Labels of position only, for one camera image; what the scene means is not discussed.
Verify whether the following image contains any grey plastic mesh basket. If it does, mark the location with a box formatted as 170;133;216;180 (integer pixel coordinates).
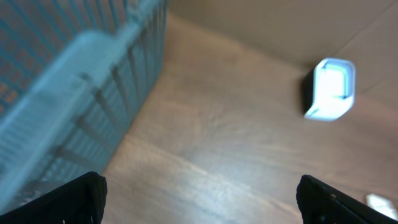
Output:
1;0;168;213

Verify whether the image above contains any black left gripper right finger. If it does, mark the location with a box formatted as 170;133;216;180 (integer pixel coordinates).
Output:
296;175;397;224

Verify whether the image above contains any white barcode scanner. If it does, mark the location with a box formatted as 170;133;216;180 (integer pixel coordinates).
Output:
302;57;356;121

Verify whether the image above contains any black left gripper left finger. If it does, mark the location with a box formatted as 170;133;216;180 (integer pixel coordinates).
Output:
1;172;108;224

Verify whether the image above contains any brown snack packet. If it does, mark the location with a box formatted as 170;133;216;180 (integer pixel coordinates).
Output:
366;194;397;220

